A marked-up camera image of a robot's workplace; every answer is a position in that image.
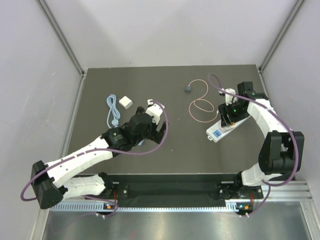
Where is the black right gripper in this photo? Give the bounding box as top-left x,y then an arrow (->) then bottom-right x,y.
218,99 -> 246,127

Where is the small white USB charger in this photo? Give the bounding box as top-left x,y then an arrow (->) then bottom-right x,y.
118,96 -> 133,110

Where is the white cube socket adapter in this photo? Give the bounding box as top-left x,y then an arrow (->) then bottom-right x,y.
219,122 -> 237,133

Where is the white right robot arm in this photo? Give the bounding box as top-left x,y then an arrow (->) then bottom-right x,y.
218,82 -> 305,198

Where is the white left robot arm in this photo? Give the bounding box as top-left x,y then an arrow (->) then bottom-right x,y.
30,102 -> 168,210

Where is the white multicolour power strip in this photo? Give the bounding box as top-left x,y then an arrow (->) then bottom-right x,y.
206,116 -> 250,143

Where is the dark grey USB charger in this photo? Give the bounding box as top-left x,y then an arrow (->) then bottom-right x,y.
184,85 -> 192,94

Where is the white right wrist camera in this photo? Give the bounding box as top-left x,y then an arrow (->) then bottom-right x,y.
219,88 -> 238,106

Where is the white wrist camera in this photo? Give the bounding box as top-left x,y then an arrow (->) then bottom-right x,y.
219,88 -> 238,106
145,99 -> 165,125

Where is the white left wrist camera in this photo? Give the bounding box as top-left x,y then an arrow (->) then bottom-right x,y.
145,99 -> 165,125

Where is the pink charging cable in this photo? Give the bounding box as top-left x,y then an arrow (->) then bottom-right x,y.
188,79 -> 221,123

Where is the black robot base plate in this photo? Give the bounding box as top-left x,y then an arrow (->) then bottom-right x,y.
98,173 -> 264,208

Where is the light blue coiled cable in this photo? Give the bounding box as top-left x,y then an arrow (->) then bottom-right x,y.
106,93 -> 121,129

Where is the white slotted cable duct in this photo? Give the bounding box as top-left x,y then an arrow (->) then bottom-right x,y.
49,201 -> 253,213

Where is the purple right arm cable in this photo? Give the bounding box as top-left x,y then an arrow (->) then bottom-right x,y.
207,73 -> 301,217

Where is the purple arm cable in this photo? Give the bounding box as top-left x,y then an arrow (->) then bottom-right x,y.
20,99 -> 170,202
207,73 -> 301,217

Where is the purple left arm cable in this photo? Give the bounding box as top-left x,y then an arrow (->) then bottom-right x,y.
20,99 -> 170,202

